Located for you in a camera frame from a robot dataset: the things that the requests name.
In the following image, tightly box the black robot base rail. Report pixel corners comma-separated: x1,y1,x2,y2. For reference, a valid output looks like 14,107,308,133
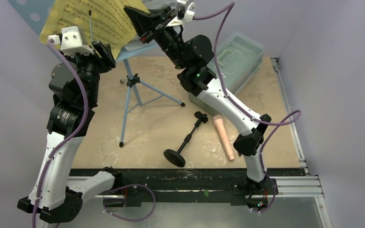
69,168,306,209

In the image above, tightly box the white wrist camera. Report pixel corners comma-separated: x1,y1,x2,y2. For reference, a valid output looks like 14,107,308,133
48,26,94,57
166,0,195,27

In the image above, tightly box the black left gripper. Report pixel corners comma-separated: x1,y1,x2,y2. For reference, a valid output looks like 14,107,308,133
61,40,115,105

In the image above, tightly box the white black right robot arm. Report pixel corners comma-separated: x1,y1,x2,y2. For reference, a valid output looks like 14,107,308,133
124,6,271,193

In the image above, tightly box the aluminium frame rail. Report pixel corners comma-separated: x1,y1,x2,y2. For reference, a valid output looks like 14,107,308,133
270,57,325,198

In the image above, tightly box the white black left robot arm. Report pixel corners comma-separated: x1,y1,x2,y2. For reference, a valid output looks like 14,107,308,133
17,41,123,228

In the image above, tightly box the yellow sheet music page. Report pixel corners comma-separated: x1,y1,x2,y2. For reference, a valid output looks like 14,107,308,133
39,0,149,58

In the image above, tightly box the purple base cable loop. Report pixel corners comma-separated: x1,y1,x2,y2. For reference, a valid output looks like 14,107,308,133
102,184,157,222

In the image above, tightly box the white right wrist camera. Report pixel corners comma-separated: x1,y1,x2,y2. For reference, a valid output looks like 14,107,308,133
166,0,195,27

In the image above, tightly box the black microphone desk stand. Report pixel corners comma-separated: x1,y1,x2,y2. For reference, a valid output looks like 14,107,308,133
163,111,209,168

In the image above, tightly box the white sheet music page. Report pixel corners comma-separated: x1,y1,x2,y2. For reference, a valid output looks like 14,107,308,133
124,0,183,49

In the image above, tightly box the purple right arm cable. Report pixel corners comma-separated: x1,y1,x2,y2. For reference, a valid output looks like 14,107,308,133
192,2,303,177

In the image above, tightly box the light blue music stand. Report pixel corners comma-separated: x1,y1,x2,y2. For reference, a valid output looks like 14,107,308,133
9,0,185,147

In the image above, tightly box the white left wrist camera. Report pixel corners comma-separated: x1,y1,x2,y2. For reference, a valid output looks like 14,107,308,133
48,26,94,57

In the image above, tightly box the clear plastic storage box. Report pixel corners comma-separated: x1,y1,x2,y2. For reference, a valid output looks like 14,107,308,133
189,31,266,116

